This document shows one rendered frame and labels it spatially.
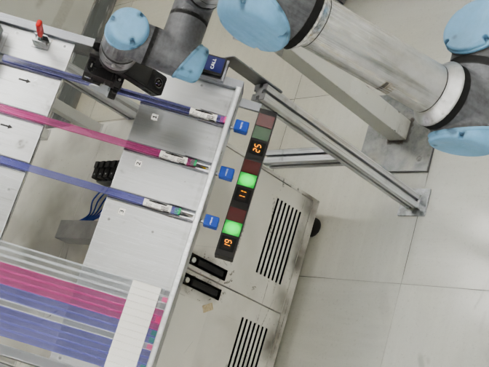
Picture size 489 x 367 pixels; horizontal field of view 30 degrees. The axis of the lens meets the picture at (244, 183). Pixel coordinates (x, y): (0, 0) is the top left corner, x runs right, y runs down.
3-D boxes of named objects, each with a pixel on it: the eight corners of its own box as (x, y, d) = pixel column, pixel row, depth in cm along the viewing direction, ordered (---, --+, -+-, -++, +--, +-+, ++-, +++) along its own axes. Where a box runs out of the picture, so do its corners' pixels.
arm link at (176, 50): (219, 26, 170) (164, 3, 168) (200, 79, 167) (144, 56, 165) (210, 40, 177) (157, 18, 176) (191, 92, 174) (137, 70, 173)
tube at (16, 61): (226, 119, 196) (226, 117, 195) (224, 124, 196) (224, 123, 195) (5, 56, 199) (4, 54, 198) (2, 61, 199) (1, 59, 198)
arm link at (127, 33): (145, 52, 163) (100, 34, 162) (136, 73, 174) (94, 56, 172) (160, 15, 166) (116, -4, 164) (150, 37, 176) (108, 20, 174)
